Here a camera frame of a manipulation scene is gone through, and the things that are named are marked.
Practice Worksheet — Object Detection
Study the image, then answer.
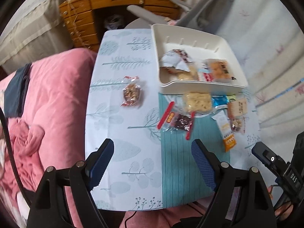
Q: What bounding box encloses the beige biscuit packet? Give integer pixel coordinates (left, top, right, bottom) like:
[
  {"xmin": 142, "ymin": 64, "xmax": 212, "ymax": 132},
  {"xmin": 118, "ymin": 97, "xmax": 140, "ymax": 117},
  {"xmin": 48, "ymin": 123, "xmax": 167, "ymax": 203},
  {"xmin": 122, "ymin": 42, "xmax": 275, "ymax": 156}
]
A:
[{"xmin": 228, "ymin": 97, "xmax": 248, "ymax": 119}]

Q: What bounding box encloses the orange white oats bar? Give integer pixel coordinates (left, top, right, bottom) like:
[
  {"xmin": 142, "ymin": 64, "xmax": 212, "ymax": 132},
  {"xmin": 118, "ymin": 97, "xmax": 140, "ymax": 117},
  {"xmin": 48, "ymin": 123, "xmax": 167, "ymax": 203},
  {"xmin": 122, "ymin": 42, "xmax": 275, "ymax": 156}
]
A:
[{"xmin": 211, "ymin": 111, "xmax": 237, "ymax": 152}]

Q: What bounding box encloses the blue foil snack packet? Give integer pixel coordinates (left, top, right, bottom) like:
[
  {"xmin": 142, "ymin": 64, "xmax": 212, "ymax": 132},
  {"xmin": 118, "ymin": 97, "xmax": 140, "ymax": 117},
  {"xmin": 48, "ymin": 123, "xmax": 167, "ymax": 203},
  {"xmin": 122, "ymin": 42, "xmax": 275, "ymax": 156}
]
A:
[{"xmin": 211, "ymin": 95, "xmax": 229, "ymax": 107}]

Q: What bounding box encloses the puffed rice cake pack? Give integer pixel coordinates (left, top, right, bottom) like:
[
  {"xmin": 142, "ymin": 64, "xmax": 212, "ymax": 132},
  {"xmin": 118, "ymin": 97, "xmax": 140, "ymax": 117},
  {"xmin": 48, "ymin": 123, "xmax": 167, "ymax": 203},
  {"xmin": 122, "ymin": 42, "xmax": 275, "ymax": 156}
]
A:
[{"xmin": 183, "ymin": 92, "xmax": 212, "ymax": 113}]

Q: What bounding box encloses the red-edged dark fruit snack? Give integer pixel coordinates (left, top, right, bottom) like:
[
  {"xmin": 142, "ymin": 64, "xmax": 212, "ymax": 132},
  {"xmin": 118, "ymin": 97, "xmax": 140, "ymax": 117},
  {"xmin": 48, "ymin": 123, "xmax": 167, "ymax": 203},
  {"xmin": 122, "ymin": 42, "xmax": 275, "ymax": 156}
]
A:
[{"xmin": 157, "ymin": 101, "xmax": 195, "ymax": 141}]

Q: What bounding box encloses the clear-wrapped nut cake snack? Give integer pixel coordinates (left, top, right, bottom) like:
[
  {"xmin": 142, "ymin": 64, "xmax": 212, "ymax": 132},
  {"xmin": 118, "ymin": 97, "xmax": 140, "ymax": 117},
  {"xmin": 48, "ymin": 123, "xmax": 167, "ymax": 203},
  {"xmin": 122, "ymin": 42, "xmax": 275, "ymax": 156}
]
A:
[{"xmin": 121, "ymin": 76, "xmax": 142, "ymax": 107}]

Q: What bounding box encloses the green snack packet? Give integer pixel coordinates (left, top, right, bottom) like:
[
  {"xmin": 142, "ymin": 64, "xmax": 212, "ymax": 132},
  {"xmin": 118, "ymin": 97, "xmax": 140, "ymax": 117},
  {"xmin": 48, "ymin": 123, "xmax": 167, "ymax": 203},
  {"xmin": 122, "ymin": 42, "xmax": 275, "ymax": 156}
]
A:
[{"xmin": 226, "ymin": 95, "xmax": 237, "ymax": 102}]

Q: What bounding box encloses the person's right hand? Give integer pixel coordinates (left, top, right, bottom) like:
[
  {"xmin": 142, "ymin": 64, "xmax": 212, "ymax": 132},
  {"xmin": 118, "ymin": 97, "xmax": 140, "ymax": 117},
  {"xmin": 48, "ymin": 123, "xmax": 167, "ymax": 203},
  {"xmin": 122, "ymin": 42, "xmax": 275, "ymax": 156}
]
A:
[{"xmin": 267, "ymin": 185, "xmax": 293, "ymax": 221}]

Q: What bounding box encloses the small nut snack packet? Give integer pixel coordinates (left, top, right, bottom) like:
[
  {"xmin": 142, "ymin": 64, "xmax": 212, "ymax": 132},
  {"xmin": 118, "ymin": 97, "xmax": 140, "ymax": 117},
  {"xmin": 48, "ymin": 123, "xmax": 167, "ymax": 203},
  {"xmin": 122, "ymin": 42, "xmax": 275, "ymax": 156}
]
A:
[{"xmin": 230, "ymin": 117, "xmax": 246, "ymax": 134}]

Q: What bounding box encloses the pink blanket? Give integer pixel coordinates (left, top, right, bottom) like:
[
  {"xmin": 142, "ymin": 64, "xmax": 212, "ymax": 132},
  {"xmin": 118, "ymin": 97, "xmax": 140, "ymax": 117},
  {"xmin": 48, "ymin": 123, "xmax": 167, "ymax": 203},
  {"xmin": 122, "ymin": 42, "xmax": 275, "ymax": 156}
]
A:
[{"xmin": 0, "ymin": 47, "xmax": 97, "ymax": 228}]

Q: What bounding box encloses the golden cookies clear pack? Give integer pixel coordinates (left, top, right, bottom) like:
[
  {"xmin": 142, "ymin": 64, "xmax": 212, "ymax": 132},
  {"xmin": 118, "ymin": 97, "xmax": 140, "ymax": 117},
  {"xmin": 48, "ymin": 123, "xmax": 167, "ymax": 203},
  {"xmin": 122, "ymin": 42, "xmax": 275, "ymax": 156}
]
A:
[{"xmin": 206, "ymin": 59, "xmax": 236, "ymax": 82}]

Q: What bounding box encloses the red white wrapped snack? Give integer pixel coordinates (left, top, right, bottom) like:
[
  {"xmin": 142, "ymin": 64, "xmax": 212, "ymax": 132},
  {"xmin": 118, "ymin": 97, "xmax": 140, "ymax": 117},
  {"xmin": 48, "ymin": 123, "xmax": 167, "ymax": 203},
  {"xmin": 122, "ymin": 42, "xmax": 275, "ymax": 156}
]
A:
[{"xmin": 197, "ymin": 66, "xmax": 213, "ymax": 82}]

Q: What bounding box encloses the dark blue garment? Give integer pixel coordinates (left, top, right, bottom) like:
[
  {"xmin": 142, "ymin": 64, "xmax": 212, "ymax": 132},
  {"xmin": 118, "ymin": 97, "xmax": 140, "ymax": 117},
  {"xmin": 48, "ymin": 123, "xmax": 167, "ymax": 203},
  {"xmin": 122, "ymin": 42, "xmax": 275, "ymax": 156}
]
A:
[{"xmin": 4, "ymin": 63, "xmax": 31, "ymax": 118}]

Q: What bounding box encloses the white plastic storage bin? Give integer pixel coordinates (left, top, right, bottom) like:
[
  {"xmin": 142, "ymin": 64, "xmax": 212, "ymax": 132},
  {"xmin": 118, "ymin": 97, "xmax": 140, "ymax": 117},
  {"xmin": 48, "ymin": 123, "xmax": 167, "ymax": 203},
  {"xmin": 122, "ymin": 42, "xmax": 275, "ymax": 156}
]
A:
[{"xmin": 151, "ymin": 24, "xmax": 248, "ymax": 95}]

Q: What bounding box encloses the grey office chair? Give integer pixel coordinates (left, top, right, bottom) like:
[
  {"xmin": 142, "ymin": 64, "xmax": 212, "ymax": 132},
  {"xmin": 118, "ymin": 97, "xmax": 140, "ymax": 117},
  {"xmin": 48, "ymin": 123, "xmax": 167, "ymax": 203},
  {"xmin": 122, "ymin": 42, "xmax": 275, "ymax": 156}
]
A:
[{"xmin": 126, "ymin": 0, "xmax": 234, "ymax": 33}]

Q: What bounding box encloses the beige covered furniture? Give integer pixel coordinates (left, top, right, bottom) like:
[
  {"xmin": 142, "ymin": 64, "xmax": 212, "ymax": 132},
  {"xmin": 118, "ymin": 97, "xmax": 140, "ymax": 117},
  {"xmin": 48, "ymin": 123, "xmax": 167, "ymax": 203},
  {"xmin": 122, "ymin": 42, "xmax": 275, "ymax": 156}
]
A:
[{"xmin": 1, "ymin": 0, "xmax": 73, "ymax": 74}]

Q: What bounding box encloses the wooden desk with drawers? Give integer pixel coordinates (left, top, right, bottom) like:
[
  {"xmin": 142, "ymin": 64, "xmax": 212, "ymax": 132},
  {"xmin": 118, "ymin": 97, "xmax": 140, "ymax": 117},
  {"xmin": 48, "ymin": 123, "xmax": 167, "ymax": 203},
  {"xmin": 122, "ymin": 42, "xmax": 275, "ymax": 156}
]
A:
[{"xmin": 59, "ymin": 0, "xmax": 180, "ymax": 51}]

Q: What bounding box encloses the black cable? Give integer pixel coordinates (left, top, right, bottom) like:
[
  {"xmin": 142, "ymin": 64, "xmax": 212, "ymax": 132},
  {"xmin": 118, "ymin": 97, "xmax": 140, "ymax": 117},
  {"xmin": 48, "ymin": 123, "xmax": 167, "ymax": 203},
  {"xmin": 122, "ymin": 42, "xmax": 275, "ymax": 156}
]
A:
[{"xmin": 0, "ymin": 106, "xmax": 36, "ymax": 207}]

